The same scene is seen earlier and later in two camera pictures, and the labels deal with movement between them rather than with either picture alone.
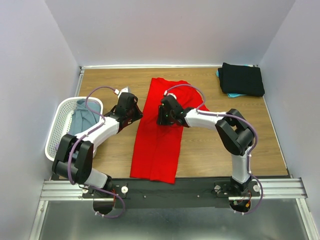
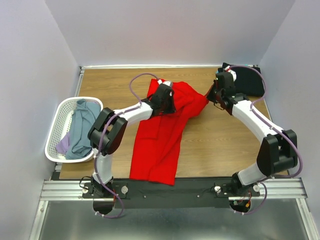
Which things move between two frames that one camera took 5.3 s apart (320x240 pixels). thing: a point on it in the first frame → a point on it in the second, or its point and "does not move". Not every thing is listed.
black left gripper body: (134, 114) → (167, 106)
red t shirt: (157, 147) does not move
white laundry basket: (60, 122) does not move
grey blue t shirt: (82, 118) does not move
